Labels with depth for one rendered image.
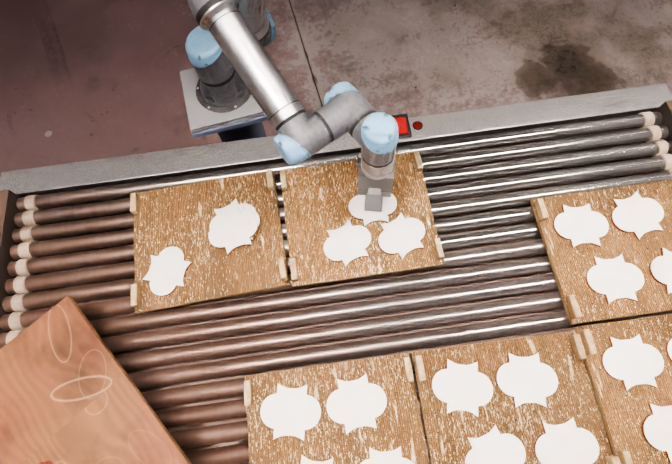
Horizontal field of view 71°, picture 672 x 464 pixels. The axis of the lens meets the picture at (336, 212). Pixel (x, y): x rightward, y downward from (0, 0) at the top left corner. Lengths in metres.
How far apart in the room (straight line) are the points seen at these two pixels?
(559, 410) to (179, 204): 1.12
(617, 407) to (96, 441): 1.19
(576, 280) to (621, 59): 2.00
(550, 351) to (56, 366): 1.18
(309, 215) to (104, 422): 0.69
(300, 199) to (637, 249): 0.92
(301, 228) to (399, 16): 1.99
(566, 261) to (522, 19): 2.04
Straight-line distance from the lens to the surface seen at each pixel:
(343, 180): 1.36
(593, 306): 1.38
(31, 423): 1.32
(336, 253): 1.26
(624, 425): 1.37
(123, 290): 1.41
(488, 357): 1.27
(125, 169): 1.56
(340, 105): 1.01
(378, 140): 0.95
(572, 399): 1.32
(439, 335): 1.26
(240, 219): 1.31
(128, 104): 2.93
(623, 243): 1.47
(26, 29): 3.60
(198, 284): 1.32
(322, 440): 1.22
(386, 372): 1.22
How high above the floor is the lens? 2.15
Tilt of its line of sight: 67 degrees down
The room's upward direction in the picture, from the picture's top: 5 degrees counter-clockwise
